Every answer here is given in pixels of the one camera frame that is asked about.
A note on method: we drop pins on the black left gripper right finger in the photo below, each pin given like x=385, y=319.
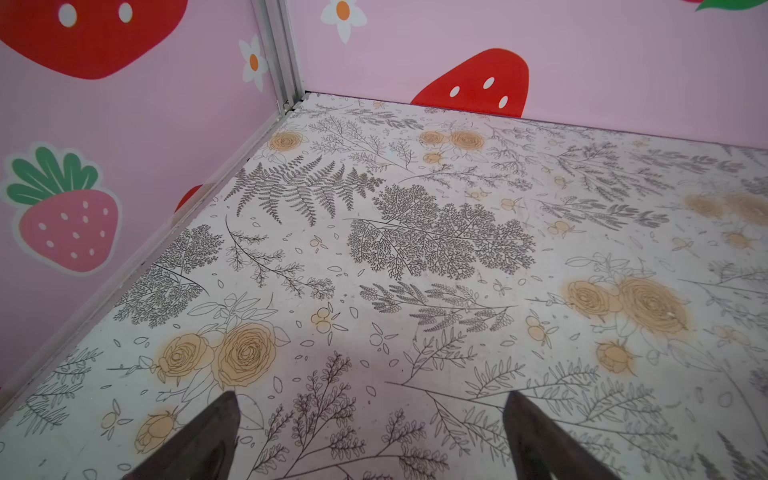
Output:
x=540, y=449

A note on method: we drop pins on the aluminium corner frame post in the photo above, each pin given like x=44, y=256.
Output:
x=278, y=40

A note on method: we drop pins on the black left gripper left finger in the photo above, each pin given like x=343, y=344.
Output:
x=203, y=449

